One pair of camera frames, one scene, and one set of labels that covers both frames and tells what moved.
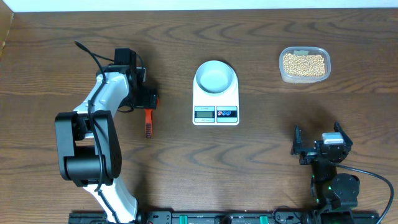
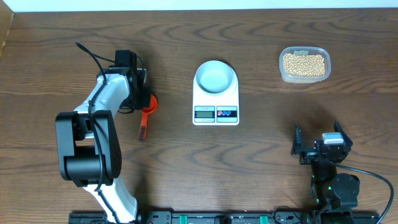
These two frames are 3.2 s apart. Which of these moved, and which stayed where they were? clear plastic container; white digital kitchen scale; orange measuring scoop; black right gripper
Moved: orange measuring scoop
Stayed: white digital kitchen scale; black right gripper; clear plastic container
